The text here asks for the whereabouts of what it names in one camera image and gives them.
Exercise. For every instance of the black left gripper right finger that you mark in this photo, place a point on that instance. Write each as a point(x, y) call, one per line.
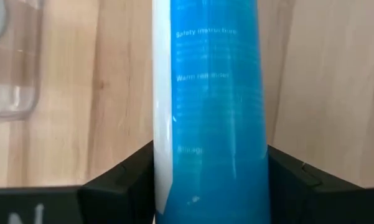
point(305, 196)

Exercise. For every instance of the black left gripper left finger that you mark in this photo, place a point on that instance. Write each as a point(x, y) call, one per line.
point(121, 193)

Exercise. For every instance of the blue silicone tube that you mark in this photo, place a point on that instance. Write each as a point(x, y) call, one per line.
point(211, 109)

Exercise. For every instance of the clear flat plastic lid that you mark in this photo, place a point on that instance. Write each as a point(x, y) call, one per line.
point(18, 77)

